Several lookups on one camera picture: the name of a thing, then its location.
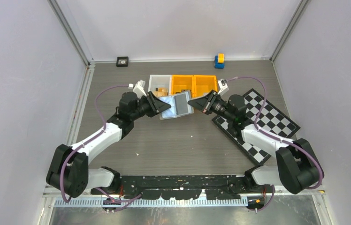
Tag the right orange plastic bin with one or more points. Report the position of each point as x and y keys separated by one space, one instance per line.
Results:
x=203 y=84

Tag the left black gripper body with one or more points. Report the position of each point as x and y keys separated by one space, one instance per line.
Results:
x=143 y=107

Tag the wooden cards in white bin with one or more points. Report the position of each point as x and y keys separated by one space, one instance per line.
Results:
x=160 y=92

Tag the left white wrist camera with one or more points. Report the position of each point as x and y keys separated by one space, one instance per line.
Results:
x=138 y=88

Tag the slotted metal rail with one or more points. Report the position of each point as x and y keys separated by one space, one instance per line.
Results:
x=199 y=202

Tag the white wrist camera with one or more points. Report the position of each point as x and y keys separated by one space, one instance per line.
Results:
x=223 y=86
x=138 y=88

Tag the black white checkerboard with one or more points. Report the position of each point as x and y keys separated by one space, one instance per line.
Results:
x=271 y=119

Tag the white plastic bin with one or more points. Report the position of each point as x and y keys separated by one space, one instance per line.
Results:
x=160 y=81

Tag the dark card in holder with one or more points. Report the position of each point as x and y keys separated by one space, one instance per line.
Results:
x=181 y=103

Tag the middle orange plastic bin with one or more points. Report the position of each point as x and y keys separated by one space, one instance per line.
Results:
x=181 y=83

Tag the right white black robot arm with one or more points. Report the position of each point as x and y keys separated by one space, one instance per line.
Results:
x=297 y=167

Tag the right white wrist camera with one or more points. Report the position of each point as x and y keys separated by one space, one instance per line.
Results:
x=223 y=86

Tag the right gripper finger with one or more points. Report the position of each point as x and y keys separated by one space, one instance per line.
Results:
x=212 y=95
x=202 y=104

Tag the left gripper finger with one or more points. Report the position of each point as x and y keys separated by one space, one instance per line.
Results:
x=153 y=101
x=154 y=111

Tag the orange plastic bin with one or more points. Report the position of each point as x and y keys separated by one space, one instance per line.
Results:
x=181 y=83
x=203 y=84

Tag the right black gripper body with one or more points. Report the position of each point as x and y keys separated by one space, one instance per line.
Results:
x=220 y=107

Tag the small black square device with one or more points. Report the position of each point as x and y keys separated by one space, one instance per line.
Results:
x=122 y=61

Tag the blue yellow toy block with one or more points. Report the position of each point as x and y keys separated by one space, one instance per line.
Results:
x=219 y=61

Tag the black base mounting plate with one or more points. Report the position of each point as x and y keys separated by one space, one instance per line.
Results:
x=182 y=187

